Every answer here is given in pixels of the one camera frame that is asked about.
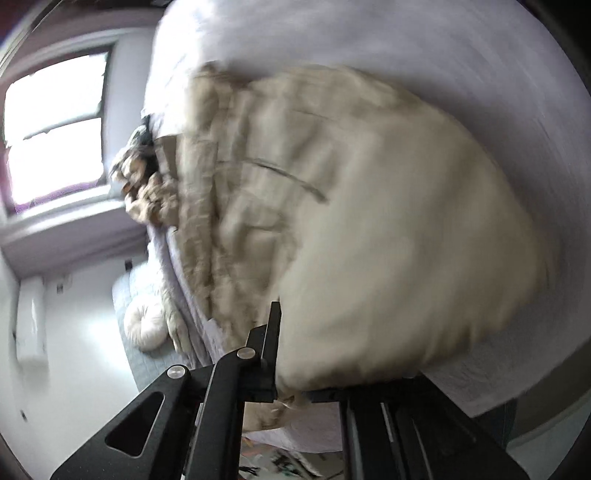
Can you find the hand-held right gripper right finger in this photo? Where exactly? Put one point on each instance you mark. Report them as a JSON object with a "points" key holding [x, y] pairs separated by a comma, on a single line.
{"points": [[369, 415]]}

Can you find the white air conditioner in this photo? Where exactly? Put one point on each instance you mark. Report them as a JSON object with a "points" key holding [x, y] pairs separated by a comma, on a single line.
{"points": [[31, 323]]}

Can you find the brown framed window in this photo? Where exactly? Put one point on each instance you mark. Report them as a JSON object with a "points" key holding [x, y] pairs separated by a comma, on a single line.
{"points": [[55, 129]]}

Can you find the lilac bedspread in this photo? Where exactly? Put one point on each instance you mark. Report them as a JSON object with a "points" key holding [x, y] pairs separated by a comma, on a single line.
{"points": [[415, 46]]}

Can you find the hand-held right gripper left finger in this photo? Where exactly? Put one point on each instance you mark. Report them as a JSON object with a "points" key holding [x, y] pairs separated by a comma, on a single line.
{"points": [[268, 360]]}

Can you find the beige striped garment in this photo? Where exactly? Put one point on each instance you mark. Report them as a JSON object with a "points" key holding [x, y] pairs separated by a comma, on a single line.
{"points": [[143, 194]]}

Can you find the round cream pillow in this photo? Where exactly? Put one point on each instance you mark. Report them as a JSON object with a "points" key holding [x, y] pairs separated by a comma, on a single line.
{"points": [[145, 327]]}

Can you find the khaki puffer jacket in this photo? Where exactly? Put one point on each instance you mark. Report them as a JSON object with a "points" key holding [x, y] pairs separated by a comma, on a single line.
{"points": [[392, 230]]}

